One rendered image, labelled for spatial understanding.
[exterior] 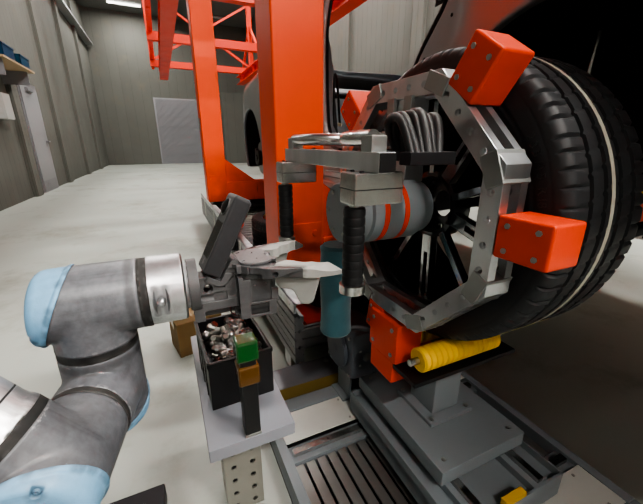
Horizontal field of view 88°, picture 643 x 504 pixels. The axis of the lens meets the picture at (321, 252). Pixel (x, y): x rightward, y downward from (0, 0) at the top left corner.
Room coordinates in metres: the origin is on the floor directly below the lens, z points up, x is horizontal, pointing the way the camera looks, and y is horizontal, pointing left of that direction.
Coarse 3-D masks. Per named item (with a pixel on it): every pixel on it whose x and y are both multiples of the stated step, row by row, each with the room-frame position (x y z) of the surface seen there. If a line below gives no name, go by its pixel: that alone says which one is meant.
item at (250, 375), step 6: (252, 366) 0.51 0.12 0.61; (258, 366) 0.51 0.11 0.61; (240, 372) 0.50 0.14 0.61; (246, 372) 0.50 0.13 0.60; (252, 372) 0.51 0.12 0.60; (258, 372) 0.51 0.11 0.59; (240, 378) 0.50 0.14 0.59; (246, 378) 0.50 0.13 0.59; (252, 378) 0.51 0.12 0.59; (258, 378) 0.51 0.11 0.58; (240, 384) 0.50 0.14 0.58; (246, 384) 0.50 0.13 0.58; (252, 384) 0.51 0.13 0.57
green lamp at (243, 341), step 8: (240, 336) 0.53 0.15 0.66; (248, 336) 0.53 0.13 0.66; (240, 344) 0.50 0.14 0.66; (248, 344) 0.51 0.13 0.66; (256, 344) 0.51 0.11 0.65; (240, 352) 0.50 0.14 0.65; (248, 352) 0.50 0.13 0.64; (256, 352) 0.51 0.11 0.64; (240, 360) 0.50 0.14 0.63; (248, 360) 0.50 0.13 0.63
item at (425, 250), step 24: (432, 168) 0.81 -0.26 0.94; (456, 168) 0.75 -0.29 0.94; (432, 192) 0.86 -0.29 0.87; (456, 192) 0.75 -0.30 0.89; (480, 192) 0.68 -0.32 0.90; (432, 216) 0.85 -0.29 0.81; (456, 216) 0.73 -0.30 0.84; (384, 240) 0.99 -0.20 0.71; (408, 240) 0.87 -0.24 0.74; (432, 240) 0.79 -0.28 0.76; (384, 264) 0.93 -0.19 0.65; (408, 264) 0.94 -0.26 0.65; (432, 264) 0.79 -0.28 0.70; (456, 264) 0.72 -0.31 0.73; (408, 288) 0.83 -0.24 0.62; (432, 288) 0.80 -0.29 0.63
